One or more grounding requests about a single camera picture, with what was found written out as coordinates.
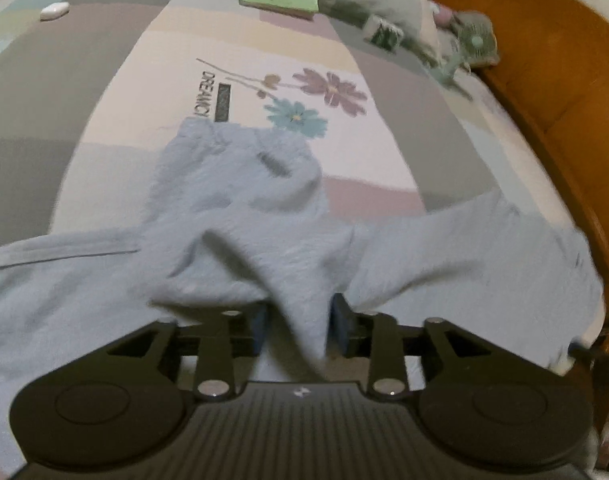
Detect wooden headboard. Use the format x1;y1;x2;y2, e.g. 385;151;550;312
425;0;609;311

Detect small printed tissue pack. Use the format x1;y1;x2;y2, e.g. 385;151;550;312
365;15;404;53

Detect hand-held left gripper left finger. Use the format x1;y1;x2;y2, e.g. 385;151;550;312
107;305;270;402

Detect small white case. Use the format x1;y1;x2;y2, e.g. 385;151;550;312
39;2;70;22

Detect green desk fan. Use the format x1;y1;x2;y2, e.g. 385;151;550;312
429;12;500;86

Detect grey sweatpants with white drawstring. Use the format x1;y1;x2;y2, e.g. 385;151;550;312
0;120;605;461

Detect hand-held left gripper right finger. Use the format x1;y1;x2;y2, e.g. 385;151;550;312
331;292;491;402

